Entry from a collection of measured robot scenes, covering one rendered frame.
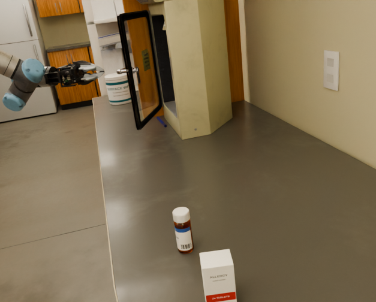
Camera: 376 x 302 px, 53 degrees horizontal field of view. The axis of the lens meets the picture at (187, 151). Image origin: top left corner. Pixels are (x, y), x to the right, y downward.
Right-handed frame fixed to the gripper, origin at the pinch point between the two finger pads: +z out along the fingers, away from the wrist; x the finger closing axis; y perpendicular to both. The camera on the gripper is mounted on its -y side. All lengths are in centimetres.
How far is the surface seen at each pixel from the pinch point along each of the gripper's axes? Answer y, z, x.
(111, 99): -49, -22, -23
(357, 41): 20, 84, 5
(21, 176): -158, -185, -120
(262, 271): 75, 60, -26
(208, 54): -2.0, 40.1, 2.3
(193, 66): 3.4, 35.8, -0.5
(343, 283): 77, 73, -26
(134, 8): -23.9, 7.8, 20.2
